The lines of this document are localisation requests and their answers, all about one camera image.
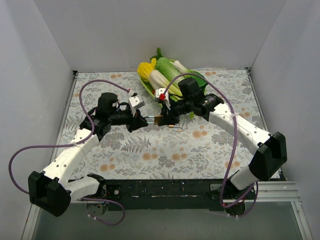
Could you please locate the green plastic tray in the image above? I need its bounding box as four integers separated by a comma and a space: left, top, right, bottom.
139, 58, 208, 101

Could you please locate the aluminium frame rail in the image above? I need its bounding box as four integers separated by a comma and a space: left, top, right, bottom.
22, 179, 313, 240

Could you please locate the small brass padlock open shackle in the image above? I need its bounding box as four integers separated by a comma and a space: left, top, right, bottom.
168, 125, 183, 132

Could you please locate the floral patterned table mat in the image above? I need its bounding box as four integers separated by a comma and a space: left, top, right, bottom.
59, 71, 252, 180

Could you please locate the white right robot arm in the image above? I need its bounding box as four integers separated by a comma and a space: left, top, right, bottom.
154, 77, 288, 199

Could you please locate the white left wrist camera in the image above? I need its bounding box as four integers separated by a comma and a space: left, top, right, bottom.
128, 93, 145, 110

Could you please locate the large brass padlock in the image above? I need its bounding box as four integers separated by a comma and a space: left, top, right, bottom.
145, 115, 163, 125

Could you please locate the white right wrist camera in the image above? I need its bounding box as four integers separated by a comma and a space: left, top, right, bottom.
154, 88, 171, 110

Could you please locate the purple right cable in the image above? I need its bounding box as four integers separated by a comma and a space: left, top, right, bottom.
163, 75, 258, 218

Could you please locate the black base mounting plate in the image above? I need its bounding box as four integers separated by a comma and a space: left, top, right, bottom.
76, 178, 258, 211

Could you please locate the napa cabbage toy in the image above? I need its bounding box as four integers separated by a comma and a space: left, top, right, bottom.
155, 57, 181, 81

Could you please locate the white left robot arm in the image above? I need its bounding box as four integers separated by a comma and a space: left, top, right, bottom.
28, 92, 148, 217

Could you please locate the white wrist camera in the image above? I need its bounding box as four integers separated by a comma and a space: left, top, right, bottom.
154, 88, 171, 110
128, 93, 145, 110

